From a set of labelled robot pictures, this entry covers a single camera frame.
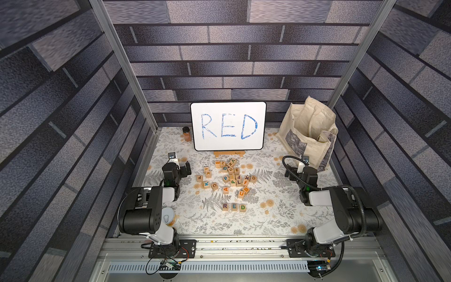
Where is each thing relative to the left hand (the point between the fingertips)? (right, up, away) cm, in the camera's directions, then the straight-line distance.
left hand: (179, 161), depth 94 cm
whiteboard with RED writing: (+27, +19, +1) cm, 33 cm away
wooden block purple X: (+37, -9, -2) cm, 38 cm away
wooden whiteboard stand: (+34, +4, +9) cm, 36 cm away
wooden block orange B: (+36, -14, -5) cm, 39 cm away
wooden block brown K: (+16, -8, +1) cm, 18 cm away
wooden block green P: (+29, -11, -2) cm, 32 cm away
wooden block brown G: (+28, -6, +2) cm, 29 cm away
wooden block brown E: (+30, -21, -11) cm, 38 cm away
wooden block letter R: (+26, -21, -11) cm, 35 cm away
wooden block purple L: (+33, -12, -2) cm, 35 cm away
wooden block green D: (+34, -22, -11) cm, 42 cm away
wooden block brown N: (+28, -3, +4) cm, 29 cm away
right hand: (+65, -2, 0) cm, 65 cm away
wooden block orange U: (+34, -17, -7) cm, 38 cm away
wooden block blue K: (+15, -12, -4) cm, 20 cm away
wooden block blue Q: (+25, -5, +3) cm, 26 cm away
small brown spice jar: (+1, +16, +13) cm, 20 cm away
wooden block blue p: (+26, -10, -2) cm, 27 cm away
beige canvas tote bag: (+76, +18, +9) cm, 78 cm away
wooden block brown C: (+20, -13, -4) cm, 24 cm away
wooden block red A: (+26, -15, -5) cm, 30 cm away
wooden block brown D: (+41, -9, -2) cm, 42 cm away
